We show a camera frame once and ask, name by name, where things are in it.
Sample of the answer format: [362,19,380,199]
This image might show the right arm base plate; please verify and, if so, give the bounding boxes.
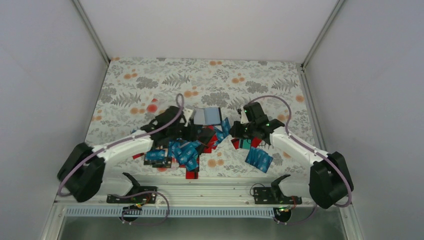
[252,186,303,205]

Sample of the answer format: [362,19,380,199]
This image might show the teal card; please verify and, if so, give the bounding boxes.
[239,139,252,150]

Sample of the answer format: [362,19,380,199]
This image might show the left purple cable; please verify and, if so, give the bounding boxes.
[56,93,185,198]

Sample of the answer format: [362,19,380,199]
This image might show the purple cable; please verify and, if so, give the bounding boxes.
[56,93,185,198]
[246,95,354,209]

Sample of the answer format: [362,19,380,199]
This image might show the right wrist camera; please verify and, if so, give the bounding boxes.
[237,108,249,125]

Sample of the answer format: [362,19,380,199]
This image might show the blue VIP card stack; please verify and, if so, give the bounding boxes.
[245,147,274,173]

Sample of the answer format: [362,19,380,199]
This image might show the black card centre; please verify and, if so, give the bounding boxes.
[197,127,216,146]

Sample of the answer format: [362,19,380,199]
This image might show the black leather card holder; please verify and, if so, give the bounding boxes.
[193,107,222,126]

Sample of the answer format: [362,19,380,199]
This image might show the red card bottom centre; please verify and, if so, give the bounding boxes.
[185,169,199,180]

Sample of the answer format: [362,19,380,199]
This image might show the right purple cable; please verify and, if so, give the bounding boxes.
[246,95,354,209]

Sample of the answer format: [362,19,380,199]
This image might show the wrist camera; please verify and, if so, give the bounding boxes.
[237,108,249,125]
[182,108,195,127]

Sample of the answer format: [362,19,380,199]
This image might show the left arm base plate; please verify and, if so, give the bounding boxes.
[106,186,158,204]

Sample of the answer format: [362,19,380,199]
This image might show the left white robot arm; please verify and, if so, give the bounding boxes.
[57,106,195,203]

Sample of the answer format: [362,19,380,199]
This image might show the grey perforated cable duct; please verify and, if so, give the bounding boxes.
[65,206,274,219]

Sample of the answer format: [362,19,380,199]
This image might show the blue VIP card lower left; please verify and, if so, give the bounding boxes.
[145,149,168,162]

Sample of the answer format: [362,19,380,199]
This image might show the floral table mat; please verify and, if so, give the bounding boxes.
[75,56,324,180]

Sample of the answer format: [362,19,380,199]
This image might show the aluminium rail frame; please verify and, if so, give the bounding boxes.
[54,167,353,208]

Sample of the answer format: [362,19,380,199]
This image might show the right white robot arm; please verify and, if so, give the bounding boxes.
[229,102,354,209]

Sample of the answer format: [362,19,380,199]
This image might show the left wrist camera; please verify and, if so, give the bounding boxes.
[182,108,195,127]

